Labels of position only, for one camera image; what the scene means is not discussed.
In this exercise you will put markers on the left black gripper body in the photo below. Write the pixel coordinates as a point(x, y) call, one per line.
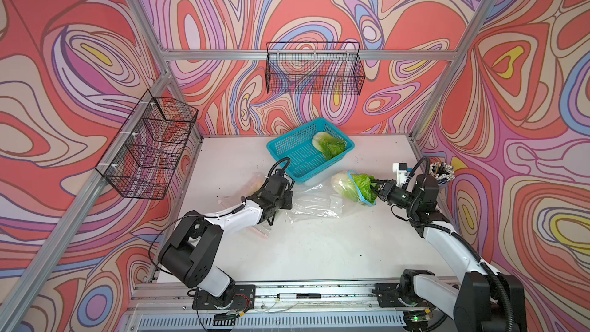
point(285, 202)

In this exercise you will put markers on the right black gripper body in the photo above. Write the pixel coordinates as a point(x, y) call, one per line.
point(402, 197)

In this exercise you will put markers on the green chinese cabbage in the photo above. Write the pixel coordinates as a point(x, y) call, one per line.
point(328, 146)
point(355, 187)

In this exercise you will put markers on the clear blue zip-top bag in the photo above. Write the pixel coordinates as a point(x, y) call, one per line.
point(320, 202)

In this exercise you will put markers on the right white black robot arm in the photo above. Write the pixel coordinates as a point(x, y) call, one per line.
point(485, 299)

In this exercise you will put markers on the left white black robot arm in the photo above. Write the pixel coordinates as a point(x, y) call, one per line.
point(190, 251)

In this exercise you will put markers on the cup of pens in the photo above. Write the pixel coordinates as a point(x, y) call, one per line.
point(442, 172)

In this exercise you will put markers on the teal plastic basket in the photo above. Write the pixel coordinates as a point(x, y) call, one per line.
point(307, 161)

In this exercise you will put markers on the back black wire basket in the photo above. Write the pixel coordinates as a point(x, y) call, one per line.
point(314, 68)

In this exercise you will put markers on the black wire basket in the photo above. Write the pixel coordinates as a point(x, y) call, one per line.
point(144, 165)
point(314, 68)

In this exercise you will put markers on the left black wire basket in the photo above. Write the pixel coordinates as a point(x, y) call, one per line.
point(144, 165)

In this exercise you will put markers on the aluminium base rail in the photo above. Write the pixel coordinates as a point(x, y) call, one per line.
point(318, 305)

